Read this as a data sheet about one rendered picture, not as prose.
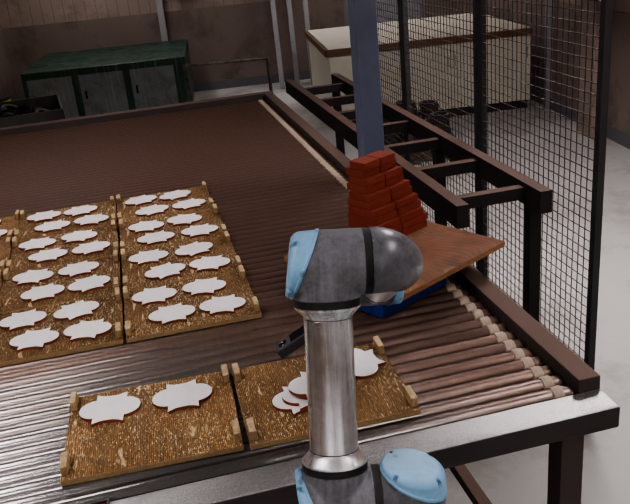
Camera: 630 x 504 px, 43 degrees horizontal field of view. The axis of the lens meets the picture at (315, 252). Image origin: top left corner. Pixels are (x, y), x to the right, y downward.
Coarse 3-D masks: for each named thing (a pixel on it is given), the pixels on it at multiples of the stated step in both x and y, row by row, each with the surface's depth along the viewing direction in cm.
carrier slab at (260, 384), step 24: (288, 360) 215; (384, 360) 211; (240, 384) 206; (264, 384) 205; (288, 384) 204; (360, 384) 201; (384, 384) 200; (264, 408) 195; (360, 408) 191; (384, 408) 190; (408, 408) 189; (264, 432) 186; (288, 432) 185
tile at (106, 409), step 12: (108, 396) 205; (120, 396) 204; (84, 408) 200; (96, 408) 200; (108, 408) 199; (120, 408) 199; (132, 408) 198; (84, 420) 197; (96, 420) 195; (108, 420) 195; (120, 420) 194
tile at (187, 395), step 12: (168, 384) 207; (180, 384) 207; (192, 384) 206; (204, 384) 206; (156, 396) 202; (168, 396) 202; (180, 396) 201; (192, 396) 201; (204, 396) 200; (168, 408) 197; (180, 408) 197
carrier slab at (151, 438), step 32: (160, 384) 210; (224, 384) 207; (128, 416) 197; (160, 416) 196; (192, 416) 194; (224, 416) 193; (96, 448) 186; (128, 448) 185; (160, 448) 183; (192, 448) 182; (224, 448) 181; (64, 480) 176
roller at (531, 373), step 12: (516, 372) 203; (528, 372) 202; (540, 372) 202; (552, 372) 203; (468, 384) 200; (480, 384) 200; (492, 384) 200; (504, 384) 200; (420, 396) 197; (432, 396) 197; (444, 396) 197; (456, 396) 198; (36, 480) 179; (48, 480) 179; (0, 492) 177; (12, 492) 177; (24, 492) 178
